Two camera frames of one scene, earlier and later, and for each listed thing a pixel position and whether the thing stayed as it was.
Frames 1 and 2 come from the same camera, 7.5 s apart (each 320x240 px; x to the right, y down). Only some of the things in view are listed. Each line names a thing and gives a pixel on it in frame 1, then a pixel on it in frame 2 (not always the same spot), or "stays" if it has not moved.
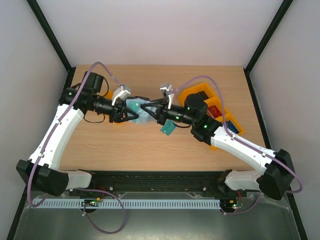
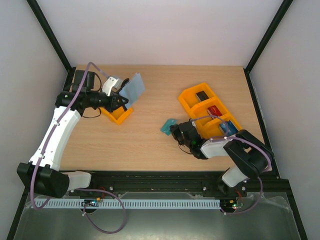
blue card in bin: [231, 127] stays
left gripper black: [118, 111] → [114, 105]
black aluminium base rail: [105, 183] stays
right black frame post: [278, 17] stays
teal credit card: [135, 106] → [165, 127]
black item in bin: [203, 94] stays
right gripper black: [161, 111] → [175, 131]
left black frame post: [54, 43] stays
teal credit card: [168, 127] stays
